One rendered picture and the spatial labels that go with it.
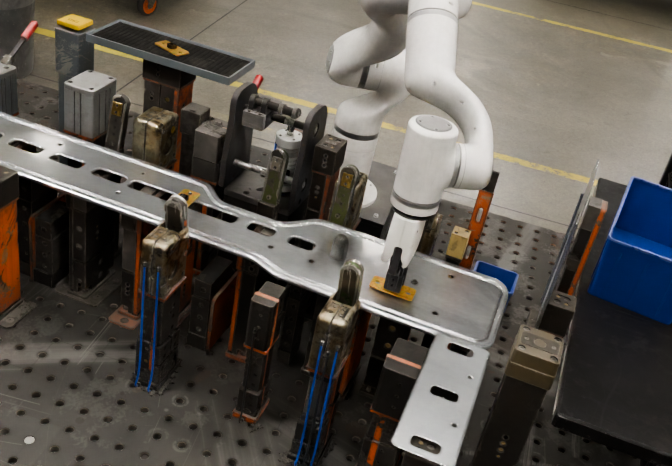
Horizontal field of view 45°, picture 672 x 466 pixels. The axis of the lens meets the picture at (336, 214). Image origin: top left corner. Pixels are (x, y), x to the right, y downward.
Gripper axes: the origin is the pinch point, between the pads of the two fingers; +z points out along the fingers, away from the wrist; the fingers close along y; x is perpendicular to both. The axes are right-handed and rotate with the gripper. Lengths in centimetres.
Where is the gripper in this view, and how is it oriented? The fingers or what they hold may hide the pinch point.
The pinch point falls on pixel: (395, 277)
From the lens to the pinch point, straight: 151.3
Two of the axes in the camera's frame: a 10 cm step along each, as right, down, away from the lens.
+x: 9.3, 3.1, -2.1
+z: -1.6, 8.4, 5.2
